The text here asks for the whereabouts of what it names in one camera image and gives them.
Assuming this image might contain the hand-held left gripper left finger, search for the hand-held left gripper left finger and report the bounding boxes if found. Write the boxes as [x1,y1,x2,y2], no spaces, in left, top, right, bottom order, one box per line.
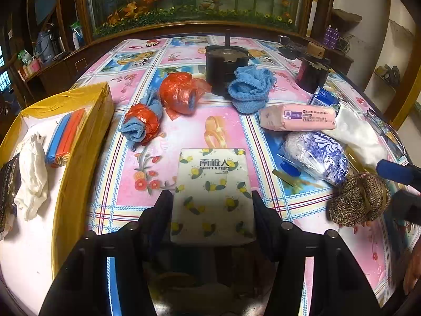
[39,189,174,316]

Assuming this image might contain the black plastic packet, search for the black plastic packet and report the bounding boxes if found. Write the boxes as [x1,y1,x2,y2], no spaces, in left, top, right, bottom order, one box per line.
[0,161,22,241]

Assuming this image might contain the person's right hand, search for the person's right hand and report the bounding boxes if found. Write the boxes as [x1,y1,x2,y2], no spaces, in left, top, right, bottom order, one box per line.
[403,250,421,294]

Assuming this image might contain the black cylinder with wooden block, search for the black cylinder with wooden block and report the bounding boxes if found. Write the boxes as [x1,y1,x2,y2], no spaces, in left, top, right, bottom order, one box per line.
[295,43,331,93]

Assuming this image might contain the black cylinder with metal shaft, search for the black cylinder with metal shaft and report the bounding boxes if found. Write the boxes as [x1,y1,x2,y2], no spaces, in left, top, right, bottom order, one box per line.
[204,29,254,97]

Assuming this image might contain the orange plastic bag bundle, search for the orange plastic bag bundle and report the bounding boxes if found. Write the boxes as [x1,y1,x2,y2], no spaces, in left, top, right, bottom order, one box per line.
[159,72,213,121]

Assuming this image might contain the blue white patterned plastic bag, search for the blue white patterned plastic bag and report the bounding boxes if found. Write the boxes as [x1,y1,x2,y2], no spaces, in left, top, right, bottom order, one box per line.
[273,131,349,186]

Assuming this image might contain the blue orange clip strips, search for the blue orange clip strips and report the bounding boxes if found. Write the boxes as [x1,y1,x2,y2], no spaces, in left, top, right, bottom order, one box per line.
[45,108,87,168]

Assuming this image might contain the blue tissue packet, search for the blue tissue packet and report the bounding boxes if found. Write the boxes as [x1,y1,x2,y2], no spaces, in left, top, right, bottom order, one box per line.
[311,86,341,112]

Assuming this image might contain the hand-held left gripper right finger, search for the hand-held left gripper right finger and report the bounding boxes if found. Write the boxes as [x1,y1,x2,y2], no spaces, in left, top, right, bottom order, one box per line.
[252,191,384,316]

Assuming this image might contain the bamboo and flower painted panel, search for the bamboo and flower painted panel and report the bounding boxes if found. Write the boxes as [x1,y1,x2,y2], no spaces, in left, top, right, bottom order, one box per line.
[76,0,316,40]

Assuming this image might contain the eyeglasses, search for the eyeglasses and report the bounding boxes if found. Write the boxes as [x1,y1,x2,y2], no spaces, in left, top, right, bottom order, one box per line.
[365,108,406,159]

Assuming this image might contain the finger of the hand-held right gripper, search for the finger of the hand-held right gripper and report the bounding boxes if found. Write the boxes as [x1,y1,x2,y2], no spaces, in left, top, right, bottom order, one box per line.
[390,189,421,224]
[376,159,421,185]

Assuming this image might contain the white cloth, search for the white cloth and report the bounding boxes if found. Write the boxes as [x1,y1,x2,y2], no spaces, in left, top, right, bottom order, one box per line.
[14,132,49,221]

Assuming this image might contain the small black metal object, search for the small black metal object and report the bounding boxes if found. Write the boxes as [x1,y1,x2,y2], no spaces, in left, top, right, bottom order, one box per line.
[278,34,310,60]

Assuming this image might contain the pink box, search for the pink box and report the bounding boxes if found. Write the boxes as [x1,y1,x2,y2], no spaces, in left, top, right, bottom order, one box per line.
[20,57,42,80]

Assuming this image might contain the blue towel in orange bag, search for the blue towel in orange bag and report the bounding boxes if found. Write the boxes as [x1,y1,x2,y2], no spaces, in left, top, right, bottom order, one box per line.
[122,89,164,152]

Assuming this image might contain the speckled brown knitted bundle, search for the speckled brown knitted bundle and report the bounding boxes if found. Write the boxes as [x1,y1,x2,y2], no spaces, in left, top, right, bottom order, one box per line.
[329,172,392,227]

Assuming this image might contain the wall shelf with clutter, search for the wall shelf with clutter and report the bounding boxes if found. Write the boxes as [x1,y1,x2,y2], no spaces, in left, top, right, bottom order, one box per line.
[373,64,402,88]

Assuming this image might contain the white spray bottle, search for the white spray bottle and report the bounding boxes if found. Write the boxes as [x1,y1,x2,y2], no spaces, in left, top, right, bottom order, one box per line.
[71,23,83,51]

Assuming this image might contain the white lemon print tissue pack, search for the white lemon print tissue pack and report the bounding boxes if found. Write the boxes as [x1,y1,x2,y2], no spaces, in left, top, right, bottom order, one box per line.
[170,147,258,246]

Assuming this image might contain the yellow taped cardboard box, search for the yellow taped cardboard box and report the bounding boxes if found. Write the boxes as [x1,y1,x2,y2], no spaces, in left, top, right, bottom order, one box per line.
[0,82,116,316]

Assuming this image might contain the pink tissue pack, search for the pink tissue pack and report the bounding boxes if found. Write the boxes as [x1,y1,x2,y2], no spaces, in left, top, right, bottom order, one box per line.
[259,103,338,132]

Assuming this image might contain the blue knitted cloth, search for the blue knitted cloth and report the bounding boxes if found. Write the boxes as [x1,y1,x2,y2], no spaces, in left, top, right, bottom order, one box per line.
[228,66,277,114]

